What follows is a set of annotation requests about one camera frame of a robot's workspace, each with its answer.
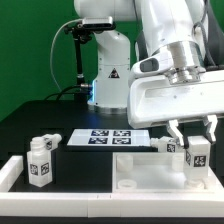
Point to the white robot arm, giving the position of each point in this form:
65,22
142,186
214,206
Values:
185,30

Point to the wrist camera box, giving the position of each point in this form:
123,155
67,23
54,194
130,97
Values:
151,66

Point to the white marker base plate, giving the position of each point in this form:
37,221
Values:
108,137

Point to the grey camera on stand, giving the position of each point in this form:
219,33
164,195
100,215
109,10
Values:
97,23

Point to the black camera stand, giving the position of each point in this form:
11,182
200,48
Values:
80,37

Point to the white square tabletop panel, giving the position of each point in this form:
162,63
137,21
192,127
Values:
156,173

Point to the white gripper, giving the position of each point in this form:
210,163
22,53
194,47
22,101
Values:
153,101

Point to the white U-shaped obstacle fence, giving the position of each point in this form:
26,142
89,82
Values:
91,205

